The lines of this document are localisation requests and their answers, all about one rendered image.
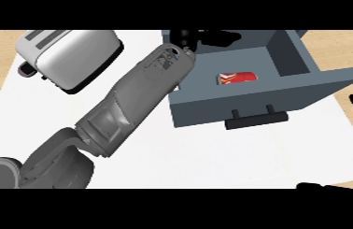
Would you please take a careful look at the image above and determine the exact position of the grey-blue open drawer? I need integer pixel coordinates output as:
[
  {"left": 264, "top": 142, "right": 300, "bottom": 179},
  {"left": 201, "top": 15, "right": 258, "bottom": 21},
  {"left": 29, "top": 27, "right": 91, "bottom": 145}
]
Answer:
[{"left": 159, "top": 29, "right": 322, "bottom": 100}]

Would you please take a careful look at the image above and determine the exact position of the grey-blue drawer front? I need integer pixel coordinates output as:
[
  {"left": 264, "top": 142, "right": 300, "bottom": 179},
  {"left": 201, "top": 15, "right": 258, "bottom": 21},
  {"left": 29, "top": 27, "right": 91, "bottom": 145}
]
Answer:
[{"left": 167, "top": 66, "right": 353, "bottom": 129}]

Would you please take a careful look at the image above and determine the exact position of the red can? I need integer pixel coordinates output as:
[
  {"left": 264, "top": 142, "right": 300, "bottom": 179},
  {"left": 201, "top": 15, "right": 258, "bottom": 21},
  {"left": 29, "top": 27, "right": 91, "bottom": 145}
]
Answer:
[{"left": 215, "top": 71, "right": 260, "bottom": 86}]

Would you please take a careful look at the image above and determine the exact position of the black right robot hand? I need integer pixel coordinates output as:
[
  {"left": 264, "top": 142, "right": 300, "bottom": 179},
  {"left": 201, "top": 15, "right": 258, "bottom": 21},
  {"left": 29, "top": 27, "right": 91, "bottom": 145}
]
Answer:
[{"left": 295, "top": 181, "right": 353, "bottom": 190}]

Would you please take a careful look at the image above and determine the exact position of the black drawer handle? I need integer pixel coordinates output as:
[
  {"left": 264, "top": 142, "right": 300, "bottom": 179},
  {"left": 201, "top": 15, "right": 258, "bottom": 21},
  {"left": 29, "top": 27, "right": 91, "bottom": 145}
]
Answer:
[{"left": 223, "top": 104, "right": 289, "bottom": 131}]

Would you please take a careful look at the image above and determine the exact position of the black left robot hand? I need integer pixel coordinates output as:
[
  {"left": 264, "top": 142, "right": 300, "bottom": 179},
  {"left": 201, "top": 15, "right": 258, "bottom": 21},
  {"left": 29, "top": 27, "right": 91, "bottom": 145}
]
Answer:
[{"left": 170, "top": 29, "right": 242, "bottom": 53}]

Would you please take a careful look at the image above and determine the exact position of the silver toaster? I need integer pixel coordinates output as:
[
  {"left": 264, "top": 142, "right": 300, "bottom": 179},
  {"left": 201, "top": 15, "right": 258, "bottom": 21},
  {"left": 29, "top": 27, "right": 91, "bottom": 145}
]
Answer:
[{"left": 14, "top": 29, "right": 125, "bottom": 95}]

